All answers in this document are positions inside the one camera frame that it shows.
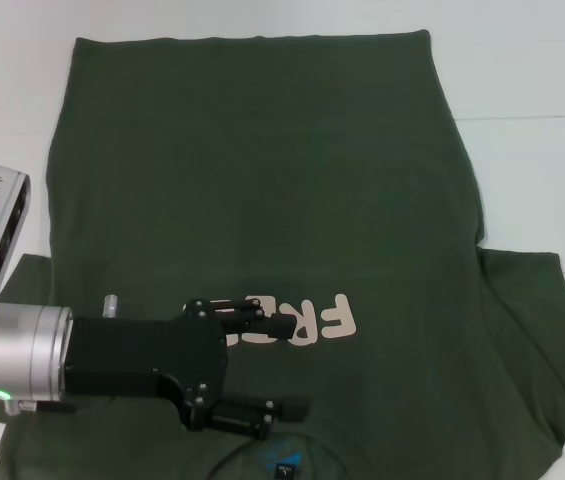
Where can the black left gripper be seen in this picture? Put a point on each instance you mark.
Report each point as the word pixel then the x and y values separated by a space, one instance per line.
pixel 137 355

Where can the silver left gripper connector stub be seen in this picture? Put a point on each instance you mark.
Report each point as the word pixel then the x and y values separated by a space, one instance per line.
pixel 111 306

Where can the dark green FREE t-shirt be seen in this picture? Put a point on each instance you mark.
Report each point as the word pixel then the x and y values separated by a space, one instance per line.
pixel 262 175

